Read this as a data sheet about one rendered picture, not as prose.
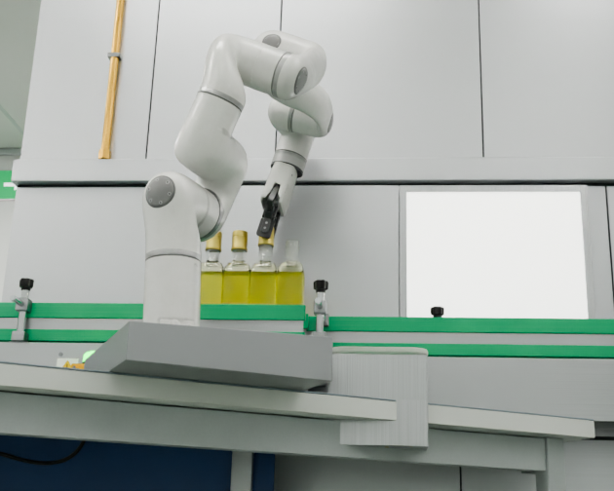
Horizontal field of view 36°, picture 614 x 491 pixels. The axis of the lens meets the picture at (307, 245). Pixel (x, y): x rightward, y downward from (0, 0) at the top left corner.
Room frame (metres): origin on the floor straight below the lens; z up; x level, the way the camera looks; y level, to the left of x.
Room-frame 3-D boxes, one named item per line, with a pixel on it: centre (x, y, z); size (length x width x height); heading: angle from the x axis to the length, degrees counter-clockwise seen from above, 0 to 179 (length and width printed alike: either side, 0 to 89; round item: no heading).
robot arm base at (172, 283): (1.52, 0.22, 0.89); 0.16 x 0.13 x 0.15; 19
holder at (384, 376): (1.73, -0.14, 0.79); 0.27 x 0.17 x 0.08; 175
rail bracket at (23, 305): (1.82, 0.57, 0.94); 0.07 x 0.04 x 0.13; 175
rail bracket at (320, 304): (1.81, -0.03, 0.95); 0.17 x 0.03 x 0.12; 175
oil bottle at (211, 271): (1.96, 0.21, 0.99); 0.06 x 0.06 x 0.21; 86
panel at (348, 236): (2.06, -0.19, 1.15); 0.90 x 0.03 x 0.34; 85
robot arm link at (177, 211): (1.54, 0.23, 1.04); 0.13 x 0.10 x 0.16; 157
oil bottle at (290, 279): (1.94, 0.03, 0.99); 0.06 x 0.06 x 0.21; 85
